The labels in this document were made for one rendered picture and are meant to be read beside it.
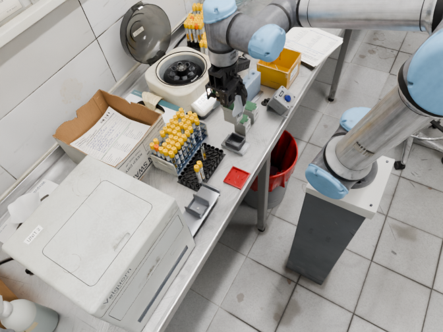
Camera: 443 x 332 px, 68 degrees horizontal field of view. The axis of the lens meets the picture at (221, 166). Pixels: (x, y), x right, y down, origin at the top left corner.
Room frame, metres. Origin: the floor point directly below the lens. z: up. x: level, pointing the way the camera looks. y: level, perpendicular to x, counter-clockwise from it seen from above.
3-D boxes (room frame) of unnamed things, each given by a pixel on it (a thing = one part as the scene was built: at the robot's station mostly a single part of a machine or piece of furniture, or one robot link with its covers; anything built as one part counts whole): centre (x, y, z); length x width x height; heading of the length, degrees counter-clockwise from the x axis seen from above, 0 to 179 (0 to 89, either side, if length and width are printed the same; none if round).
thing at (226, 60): (0.69, -0.05, 1.29); 0.08 x 0.08 x 0.05
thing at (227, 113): (0.71, -0.06, 1.05); 0.05 x 0.04 x 0.06; 50
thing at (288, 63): (1.02, -0.28, 0.93); 0.13 x 0.13 x 0.10; 52
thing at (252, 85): (0.93, -0.15, 0.92); 0.10 x 0.07 x 0.10; 138
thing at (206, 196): (0.44, 0.10, 0.92); 0.21 x 0.07 x 0.05; 143
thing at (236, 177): (0.57, -0.04, 0.88); 0.07 x 0.07 x 0.01; 53
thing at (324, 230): (0.52, -0.40, 0.44); 0.20 x 0.20 x 0.87; 53
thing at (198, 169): (0.63, 0.07, 0.93); 0.17 x 0.09 x 0.11; 143
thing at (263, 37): (0.63, -0.13, 1.36); 0.11 x 0.11 x 0.08; 43
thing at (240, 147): (0.71, -0.06, 0.89); 0.09 x 0.05 x 0.04; 50
